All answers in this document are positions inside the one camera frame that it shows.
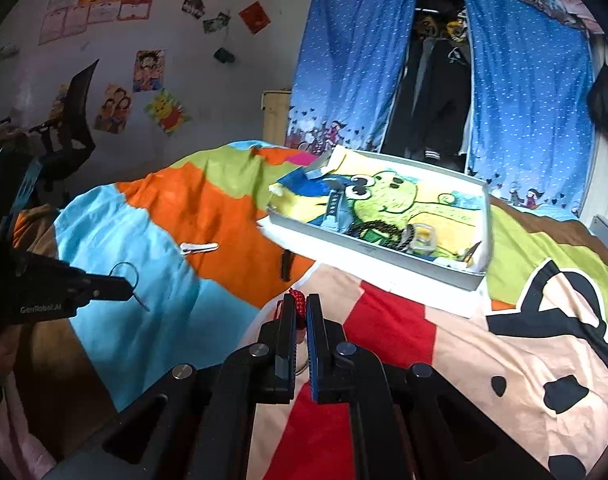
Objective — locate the anime character poster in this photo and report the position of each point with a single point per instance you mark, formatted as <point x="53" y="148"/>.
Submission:
<point x="148" y="70"/>

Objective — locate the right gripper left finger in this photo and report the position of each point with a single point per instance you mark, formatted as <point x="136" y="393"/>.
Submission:
<point x="195" y="424"/>

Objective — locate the black hair clip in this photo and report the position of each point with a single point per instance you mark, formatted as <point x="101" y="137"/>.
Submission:
<point x="287" y="258"/>

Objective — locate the blue dotted right curtain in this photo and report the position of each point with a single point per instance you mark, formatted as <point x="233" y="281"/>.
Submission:
<point x="532" y="141"/>

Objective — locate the clear square bangle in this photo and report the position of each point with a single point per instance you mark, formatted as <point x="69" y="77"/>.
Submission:
<point x="423" y="242"/>

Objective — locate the family cartoon poster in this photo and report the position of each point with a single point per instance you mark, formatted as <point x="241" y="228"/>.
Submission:
<point x="114" y="112"/>

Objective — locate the small wooden cabinet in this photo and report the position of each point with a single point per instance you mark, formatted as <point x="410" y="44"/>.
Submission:
<point x="276" y="105"/>

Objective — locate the yellow bear poster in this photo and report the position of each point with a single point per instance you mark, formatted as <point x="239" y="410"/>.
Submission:
<point x="167" y="112"/>

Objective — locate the red square wall paper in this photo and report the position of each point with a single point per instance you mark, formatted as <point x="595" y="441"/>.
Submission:
<point x="255" y="17"/>

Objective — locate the blue dotted left curtain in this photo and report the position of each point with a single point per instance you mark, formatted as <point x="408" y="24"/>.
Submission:
<point x="348" y="69"/>

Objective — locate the blue dotted curtain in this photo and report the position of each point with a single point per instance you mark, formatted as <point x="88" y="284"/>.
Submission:
<point x="348" y="69"/>
<point x="532" y="141"/>

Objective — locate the person left hand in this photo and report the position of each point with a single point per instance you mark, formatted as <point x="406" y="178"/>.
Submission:
<point x="9" y="342"/>

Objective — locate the white hair clip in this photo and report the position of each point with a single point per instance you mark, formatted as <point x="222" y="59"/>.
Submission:
<point x="193" y="249"/>

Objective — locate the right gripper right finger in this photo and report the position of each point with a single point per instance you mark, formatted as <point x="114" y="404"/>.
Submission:
<point x="407" y="424"/>

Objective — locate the dark hanging clothes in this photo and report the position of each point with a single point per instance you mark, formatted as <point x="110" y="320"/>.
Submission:
<point x="433" y="98"/>

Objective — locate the black office chair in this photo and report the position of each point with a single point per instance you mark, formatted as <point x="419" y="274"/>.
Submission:
<point x="67" y="137"/>

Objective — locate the thin wire hoop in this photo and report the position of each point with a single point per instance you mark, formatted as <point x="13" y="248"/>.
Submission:
<point x="129" y="272"/>

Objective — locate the grey jewelry tray box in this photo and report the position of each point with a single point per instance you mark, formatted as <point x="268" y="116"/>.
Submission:
<point x="381" y="266"/>

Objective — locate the dark green wall hook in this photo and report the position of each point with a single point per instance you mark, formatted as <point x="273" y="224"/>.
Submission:
<point x="224" y="56"/>

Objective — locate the colourful cartoon bedspread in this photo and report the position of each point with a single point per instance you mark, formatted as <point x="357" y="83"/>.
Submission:
<point x="529" y="347"/>

